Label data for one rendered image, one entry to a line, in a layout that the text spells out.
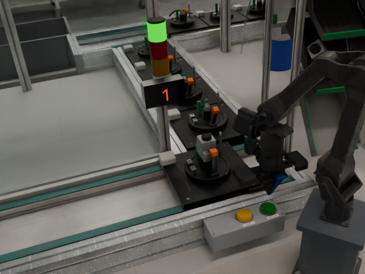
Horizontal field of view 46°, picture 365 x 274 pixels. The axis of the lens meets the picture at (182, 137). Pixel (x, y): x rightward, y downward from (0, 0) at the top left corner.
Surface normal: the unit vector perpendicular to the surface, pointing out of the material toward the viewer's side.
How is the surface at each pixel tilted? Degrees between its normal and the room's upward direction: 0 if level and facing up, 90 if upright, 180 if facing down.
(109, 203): 0
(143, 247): 90
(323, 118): 45
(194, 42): 90
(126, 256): 90
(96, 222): 0
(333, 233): 0
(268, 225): 90
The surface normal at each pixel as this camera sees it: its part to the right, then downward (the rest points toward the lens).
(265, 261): -0.06, -0.84
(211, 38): 0.33, 0.50
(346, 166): 0.69, 0.30
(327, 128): 0.07, -0.22
